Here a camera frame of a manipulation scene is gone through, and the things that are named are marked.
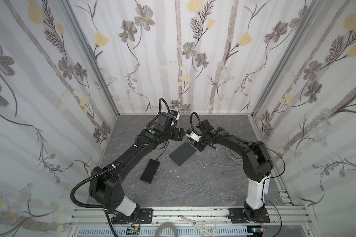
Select slim ribbed black switch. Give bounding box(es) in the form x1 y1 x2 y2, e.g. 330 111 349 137
140 160 160 184

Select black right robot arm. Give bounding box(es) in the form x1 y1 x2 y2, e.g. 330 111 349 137
187 112 274 223

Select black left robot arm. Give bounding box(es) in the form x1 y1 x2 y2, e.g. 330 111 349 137
70 98 184 223

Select white tape roll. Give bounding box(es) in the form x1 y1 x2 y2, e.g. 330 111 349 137
154 222 179 237

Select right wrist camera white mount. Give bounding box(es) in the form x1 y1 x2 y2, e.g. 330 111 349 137
186 129 201 142

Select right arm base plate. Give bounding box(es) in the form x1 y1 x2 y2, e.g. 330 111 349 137
228 207 271 224

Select white handled scissors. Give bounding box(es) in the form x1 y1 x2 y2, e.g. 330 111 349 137
179 216 217 237

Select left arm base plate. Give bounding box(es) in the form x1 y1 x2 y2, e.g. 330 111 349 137
110 208 154 225

